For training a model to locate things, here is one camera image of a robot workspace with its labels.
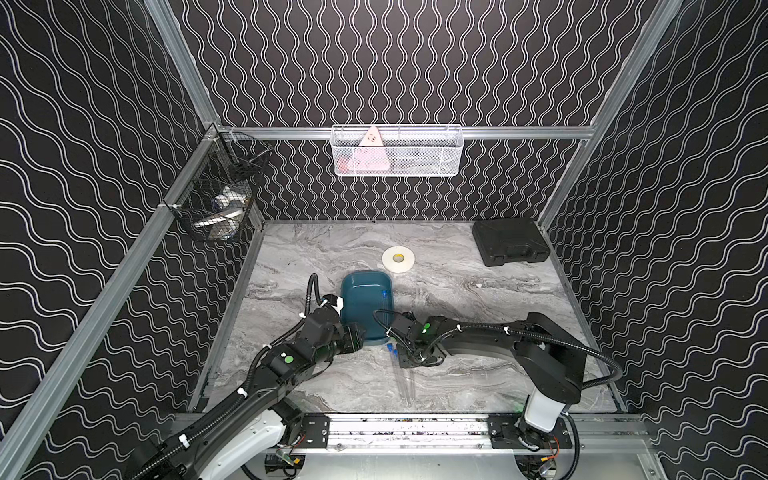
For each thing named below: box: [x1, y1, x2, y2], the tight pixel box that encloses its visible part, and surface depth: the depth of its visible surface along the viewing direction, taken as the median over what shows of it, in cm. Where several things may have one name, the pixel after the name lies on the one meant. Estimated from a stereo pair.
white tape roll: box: [382, 246, 415, 273], surface depth 112 cm
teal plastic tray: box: [340, 270, 393, 343], surface depth 100 cm
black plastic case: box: [472, 219, 551, 266], surface depth 109 cm
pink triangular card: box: [347, 126, 390, 171], surface depth 92 cm
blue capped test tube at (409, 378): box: [402, 367, 416, 407], surface depth 84 cm
